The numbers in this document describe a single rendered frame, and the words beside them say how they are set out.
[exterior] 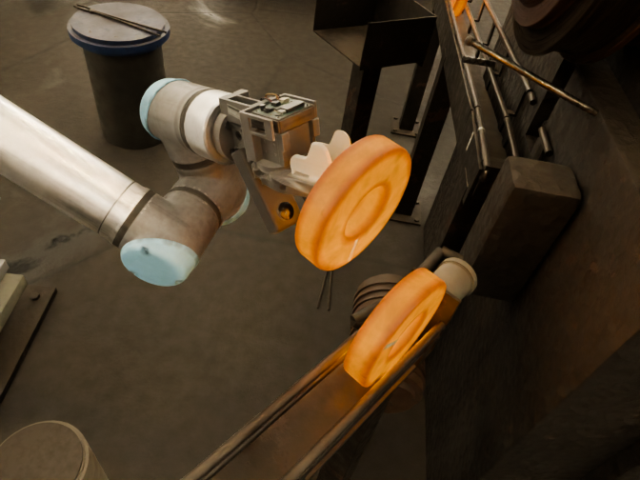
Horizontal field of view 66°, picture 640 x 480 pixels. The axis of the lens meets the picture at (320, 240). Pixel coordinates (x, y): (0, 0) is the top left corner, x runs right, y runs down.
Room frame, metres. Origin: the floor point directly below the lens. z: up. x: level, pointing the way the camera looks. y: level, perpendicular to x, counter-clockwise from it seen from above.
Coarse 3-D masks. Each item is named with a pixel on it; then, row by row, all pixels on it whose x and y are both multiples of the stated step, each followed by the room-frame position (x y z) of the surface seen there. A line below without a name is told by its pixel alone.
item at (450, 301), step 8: (448, 296) 0.40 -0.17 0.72; (440, 304) 0.40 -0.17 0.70; (448, 304) 0.39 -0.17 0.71; (456, 304) 0.39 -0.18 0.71; (440, 312) 0.39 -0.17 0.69; (448, 312) 0.39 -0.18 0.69; (432, 320) 0.40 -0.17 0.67; (440, 320) 0.39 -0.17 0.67; (448, 320) 0.39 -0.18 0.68; (440, 336) 0.39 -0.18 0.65
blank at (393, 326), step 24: (408, 288) 0.34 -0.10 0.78; (432, 288) 0.35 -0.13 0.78; (384, 312) 0.31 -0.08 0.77; (408, 312) 0.31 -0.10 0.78; (432, 312) 0.39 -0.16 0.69; (360, 336) 0.30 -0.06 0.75; (384, 336) 0.29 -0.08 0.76; (408, 336) 0.35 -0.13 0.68; (360, 360) 0.28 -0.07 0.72; (384, 360) 0.30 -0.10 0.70; (360, 384) 0.28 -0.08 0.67
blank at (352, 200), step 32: (352, 160) 0.38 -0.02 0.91; (384, 160) 0.40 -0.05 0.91; (320, 192) 0.36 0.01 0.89; (352, 192) 0.36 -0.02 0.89; (384, 192) 0.42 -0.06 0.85; (320, 224) 0.34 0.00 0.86; (352, 224) 0.41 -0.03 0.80; (384, 224) 0.43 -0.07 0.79; (320, 256) 0.34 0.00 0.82; (352, 256) 0.39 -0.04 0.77
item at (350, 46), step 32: (320, 0) 1.39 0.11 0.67; (352, 0) 1.45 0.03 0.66; (384, 0) 1.47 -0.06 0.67; (320, 32) 1.37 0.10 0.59; (352, 32) 1.41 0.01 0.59; (384, 32) 1.20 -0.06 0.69; (416, 32) 1.26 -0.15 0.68; (352, 64) 1.32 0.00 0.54; (384, 64) 1.21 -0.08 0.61; (352, 96) 1.30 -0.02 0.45; (352, 128) 1.28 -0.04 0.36
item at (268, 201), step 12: (240, 156) 0.47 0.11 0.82; (240, 168) 0.47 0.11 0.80; (252, 180) 0.46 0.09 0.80; (252, 192) 0.46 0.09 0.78; (264, 192) 0.45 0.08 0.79; (276, 192) 0.46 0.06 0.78; (264, 204) 0.44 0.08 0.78; (276, 204) 0.45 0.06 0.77; (288, 204) 0.46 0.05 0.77; (264, 216) 0.44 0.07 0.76; (276, 216) 0.44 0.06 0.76; (288, 216) 0.44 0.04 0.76; (276, 228) 0.43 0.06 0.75
